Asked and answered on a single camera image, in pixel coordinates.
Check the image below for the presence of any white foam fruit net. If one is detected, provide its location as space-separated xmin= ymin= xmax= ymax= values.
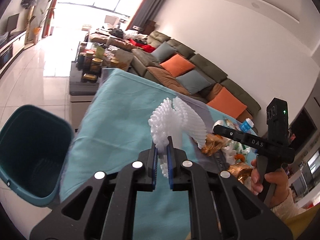
xmin=148 ymin=97 xmax=207 ymax=178

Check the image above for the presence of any cream knitted sleeve forearm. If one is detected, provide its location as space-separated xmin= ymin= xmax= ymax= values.
xmin=271 ymin=188 xmax=306 ymax=221

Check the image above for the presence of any teal plastic trash bin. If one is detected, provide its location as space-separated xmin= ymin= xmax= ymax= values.
xmin=1 ymin=105 xmax=74 ymax=207

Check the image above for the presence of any person's right hand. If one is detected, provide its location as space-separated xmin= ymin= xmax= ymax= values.
xmin=250 ymin=158 xmax=291 ymax=209

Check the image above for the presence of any blue cup white lid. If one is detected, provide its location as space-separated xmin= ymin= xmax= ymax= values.
xmin=240 ymin=118 xmax=254 ymax=133

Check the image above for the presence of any white crumpled plastic bag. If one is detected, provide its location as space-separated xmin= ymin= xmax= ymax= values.
xmin=221 ymin=140 xmax=251 ymax=165

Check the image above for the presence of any golden snack wrapper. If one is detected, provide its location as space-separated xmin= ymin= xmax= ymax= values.
xmin=201 ymin=134 xmax=226 ymax=157

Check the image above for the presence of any orange cushion near end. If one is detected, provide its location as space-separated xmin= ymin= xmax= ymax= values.
xmin=207 ymin=87 xmax=247 ymax=119

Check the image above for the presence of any brown blanket on sofa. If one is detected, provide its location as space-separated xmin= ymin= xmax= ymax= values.
xmin=144 ymin=67 xmax=191 ymax=96

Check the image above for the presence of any blue-grey cushion middle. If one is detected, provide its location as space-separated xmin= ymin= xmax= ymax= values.
xmin=176 ymin=70 xmax=211 ymax=95

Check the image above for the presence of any blue-grey cushion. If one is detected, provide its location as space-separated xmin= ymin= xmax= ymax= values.
xmin=151 ymin=42 xmax=176 ymax=63
xmin=176 ymin=70 xmax=211 ymax=95

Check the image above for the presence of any orange cushion middle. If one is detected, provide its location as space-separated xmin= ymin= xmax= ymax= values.
xmin=160 ymin=54 xmax=195 ymax=77

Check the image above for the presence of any olive green sectional sofa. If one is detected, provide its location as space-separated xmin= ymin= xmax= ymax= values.
xmin=130 ymin=31 xmax=261 ymax=121

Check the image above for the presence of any cluttered dark coffee table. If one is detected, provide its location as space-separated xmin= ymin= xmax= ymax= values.
xmin=69 ymin=43 xmax=102 ymax=132

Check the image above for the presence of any blue-grey cushion far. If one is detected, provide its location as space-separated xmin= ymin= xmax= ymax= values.
xmin=151 ymin=42 xmax=176 ymax=63

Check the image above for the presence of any red cloth on sofa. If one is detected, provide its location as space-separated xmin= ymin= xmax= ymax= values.
xmin=129 ymin=38 xmax=156 ymax=53

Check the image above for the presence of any grey and orange curtain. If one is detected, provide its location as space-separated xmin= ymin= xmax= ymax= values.
xmin=127 ymin=0 xmax=166 ymax=30

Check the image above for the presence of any potted green plant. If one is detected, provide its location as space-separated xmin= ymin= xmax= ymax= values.
xmin=27 ymin=0 xmax=54 ymax=45

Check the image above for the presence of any white tv cabinet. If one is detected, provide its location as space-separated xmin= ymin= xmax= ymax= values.
xmin=0 ymin=31 xmax=26 ymax=77

